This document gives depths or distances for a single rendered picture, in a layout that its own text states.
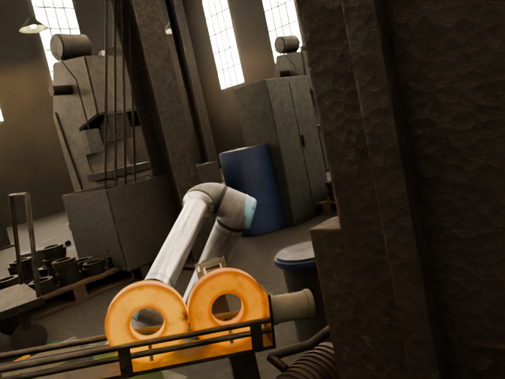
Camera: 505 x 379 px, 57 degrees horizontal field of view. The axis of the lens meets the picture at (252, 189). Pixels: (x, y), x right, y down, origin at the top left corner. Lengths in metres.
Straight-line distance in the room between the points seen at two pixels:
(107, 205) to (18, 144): 9.42
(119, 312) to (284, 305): 0.31
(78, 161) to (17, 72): 7.12
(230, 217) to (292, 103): 3.34
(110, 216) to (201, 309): 3.15
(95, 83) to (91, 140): 0.73
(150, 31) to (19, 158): 9.46
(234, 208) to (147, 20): 2.75
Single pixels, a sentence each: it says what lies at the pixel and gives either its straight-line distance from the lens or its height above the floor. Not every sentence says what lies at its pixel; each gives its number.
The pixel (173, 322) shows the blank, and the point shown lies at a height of 0.71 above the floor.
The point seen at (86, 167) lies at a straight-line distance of 6.74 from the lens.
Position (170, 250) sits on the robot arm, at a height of 0.73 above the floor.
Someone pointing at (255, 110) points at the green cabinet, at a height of 1.23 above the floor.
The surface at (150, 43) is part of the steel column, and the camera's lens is 4.16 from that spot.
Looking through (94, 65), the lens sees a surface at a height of 2.26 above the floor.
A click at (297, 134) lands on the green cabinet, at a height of 0.90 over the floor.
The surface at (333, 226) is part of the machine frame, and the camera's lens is 0.69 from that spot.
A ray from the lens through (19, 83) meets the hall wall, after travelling 13.67.
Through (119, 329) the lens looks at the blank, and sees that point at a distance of 0.94.
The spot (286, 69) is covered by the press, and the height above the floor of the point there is 2.04.
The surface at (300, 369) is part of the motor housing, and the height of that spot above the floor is 0.53.
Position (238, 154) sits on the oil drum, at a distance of 4.64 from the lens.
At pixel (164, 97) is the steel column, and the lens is 4.09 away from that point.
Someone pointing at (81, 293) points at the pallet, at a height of 0.06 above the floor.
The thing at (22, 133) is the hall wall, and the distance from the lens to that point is 13.41.
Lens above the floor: 1.03
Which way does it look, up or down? 7 degrees down
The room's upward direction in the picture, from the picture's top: 12 degrees counter-clockwise
